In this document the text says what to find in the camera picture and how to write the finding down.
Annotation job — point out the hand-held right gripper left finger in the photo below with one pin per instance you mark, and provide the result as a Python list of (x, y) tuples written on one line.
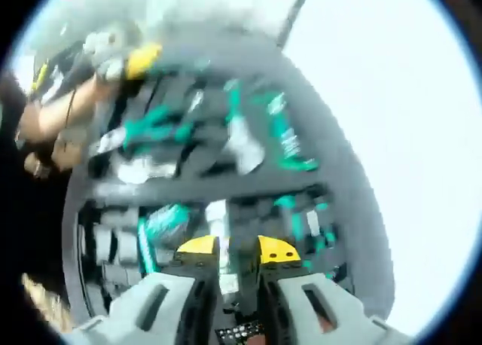
[(120, 315)]

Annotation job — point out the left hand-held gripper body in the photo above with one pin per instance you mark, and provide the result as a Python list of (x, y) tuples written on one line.
[(107, 55)]

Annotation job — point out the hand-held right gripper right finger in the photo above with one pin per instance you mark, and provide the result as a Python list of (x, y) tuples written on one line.
[(354, 318)]

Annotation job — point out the green striped tool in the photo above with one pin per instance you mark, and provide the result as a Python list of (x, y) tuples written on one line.
[(165, 224)]

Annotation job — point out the white grey tool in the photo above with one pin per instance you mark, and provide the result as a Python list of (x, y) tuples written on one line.
[(229, 284)]

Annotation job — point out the green white tool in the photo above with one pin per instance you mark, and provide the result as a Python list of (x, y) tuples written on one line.
[(244, 141)]

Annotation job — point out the black toolbox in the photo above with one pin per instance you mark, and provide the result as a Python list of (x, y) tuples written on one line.
[(211, 188)]

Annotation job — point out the green label tool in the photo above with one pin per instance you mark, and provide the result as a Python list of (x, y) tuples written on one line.
[(290, 141)]

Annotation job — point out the brown cardboard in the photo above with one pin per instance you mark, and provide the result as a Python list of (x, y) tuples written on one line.
[(45, 300)]

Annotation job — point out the black partition frame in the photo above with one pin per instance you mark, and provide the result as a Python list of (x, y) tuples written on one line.
[(295, 13)]

